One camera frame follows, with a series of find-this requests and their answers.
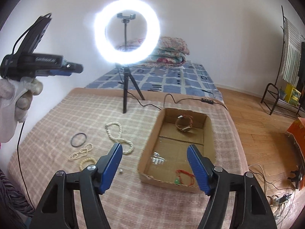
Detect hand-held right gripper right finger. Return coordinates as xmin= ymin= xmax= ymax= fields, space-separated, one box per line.
xmin=187 ymin=144 xmax=278 ymax=229

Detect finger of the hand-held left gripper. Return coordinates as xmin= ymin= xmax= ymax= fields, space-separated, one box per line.
xmin=50 ymin=63 xmax=84 ymax=77

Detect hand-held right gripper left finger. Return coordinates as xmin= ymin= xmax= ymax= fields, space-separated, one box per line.
xmin=29 ymin=143 xmax=123 ymax=229

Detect long pearl necklace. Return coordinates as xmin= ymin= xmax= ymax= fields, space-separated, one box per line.
xmin=105 ymin=122 xmax=134 ymax=155

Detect cardboard box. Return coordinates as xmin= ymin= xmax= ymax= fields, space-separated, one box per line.
xmin=137 ymin=108 xmax=216 ymax=194

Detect cream bead bracelet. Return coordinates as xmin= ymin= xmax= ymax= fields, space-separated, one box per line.
xmin=79 ymin=157 xmax=97 ymax=172

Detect small pearl bracelet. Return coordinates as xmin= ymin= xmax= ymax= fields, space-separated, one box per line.
xmin=69 ymin=143 xmax=94 ymax=161

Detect black ring bangle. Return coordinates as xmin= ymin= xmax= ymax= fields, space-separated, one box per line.
xmin=71 ymin=132 xmax=87 ymax=148

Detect person's left hand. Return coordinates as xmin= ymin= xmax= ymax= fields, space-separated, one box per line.
xmin=0 ymin=77 xmax=44 ymax=124

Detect beige checkered blanket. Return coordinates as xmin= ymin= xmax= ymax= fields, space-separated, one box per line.
xmin=7 ymin=87 xmax=249 ymax=229

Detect black tripod phone stand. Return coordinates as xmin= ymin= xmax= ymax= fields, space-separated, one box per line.
xmin=115 ymin=12 xmax=146 ymax=114

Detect white power strip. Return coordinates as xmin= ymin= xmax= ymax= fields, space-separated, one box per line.
xmin=267 ymin=193 xmax=292 ymax=208

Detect blue patterned bedsheet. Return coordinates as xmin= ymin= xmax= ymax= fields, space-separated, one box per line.
xmin=84 ymin=60 xmax=223 ymax=101

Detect folded floral quilt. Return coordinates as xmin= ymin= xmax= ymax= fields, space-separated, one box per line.
xmin=117 ymin=36 xmax=190 ymax=68

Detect black clamp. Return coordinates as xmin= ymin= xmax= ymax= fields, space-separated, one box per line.
xmin=287 ymin=169 xmax=303 ymax=189

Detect striped dark clothing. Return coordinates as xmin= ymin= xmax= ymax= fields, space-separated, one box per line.
xmin=0 ymin=168 xmax=35 ymax=229

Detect orange cloth covered box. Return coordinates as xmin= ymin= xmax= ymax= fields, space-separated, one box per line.
xmin=285 ymin=117 xmax=305 ymax=179

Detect black metal clothes rack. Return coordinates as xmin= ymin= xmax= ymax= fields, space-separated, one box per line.
xmin=260 ymin=5 xmax=305 ymax=118

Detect yellow crate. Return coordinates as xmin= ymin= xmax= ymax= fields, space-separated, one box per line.
xmin=285 ymin=83 xmax=301 ymax=105

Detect striped towel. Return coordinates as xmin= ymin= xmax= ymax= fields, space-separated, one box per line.
xmin=281 ymin=19 xmax=304 ymax=84

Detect dark hanging clothes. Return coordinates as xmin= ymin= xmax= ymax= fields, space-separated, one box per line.
xmin=297 ymin=42 xmax=305 ymax=89

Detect red string green pendant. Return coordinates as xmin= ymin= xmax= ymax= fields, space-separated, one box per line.
xmin=175 ymin=169 xmax=197 ymax=185

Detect silver chain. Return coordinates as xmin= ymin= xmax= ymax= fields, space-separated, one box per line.
xmin=152 ymin=152 xmax=165 ymax=164

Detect white ring light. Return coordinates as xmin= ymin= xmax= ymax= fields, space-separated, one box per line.
xmin=94 ymin=0 xmax=161 ymax=65

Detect brown strap wristwatch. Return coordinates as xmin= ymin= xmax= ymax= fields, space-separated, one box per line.
xmin=175 ymin=115 xmax=194 ymax=132

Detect floor cables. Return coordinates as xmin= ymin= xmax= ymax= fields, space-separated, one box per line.
xmin=248 ymin=163 xmax=296 ymax=222

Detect black ring light cable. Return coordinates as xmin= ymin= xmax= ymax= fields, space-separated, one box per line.
xmin=137 ymin=94 xmax=229 ymax=111

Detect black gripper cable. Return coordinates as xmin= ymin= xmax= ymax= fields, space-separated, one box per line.
xmin=5 ymin=13 xmax=52 ymax=210

